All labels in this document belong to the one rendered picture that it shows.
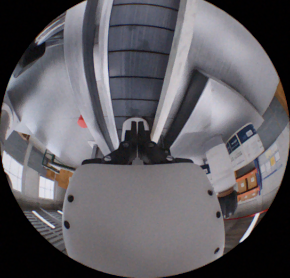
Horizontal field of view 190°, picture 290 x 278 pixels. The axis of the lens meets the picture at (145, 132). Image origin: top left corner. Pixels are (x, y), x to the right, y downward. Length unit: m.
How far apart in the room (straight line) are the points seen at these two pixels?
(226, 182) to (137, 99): 0.32
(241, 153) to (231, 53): 0.35
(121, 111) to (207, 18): 0.27
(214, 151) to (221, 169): 0.06
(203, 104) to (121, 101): 0.15
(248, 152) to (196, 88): 0.33
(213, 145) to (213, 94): 0.19
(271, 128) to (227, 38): 4.30
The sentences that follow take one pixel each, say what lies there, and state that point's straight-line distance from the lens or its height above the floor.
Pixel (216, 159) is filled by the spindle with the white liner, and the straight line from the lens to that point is 0.32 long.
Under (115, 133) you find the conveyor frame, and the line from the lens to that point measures 0.22.
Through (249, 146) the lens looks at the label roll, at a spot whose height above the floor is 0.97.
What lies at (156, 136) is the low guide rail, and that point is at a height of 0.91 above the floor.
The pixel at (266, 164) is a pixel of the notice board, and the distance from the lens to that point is 4.39.
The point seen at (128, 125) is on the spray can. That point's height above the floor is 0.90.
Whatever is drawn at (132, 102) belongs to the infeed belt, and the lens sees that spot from 0.15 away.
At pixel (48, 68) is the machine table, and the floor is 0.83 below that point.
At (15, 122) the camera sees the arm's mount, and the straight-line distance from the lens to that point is 0.74.
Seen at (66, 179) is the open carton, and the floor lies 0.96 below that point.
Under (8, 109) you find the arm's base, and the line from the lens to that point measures 0.70.
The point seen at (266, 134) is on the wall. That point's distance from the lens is 4.46.
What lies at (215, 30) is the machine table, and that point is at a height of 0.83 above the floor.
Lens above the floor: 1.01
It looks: 36 degrees down
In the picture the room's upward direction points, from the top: 176 degrees clockwise
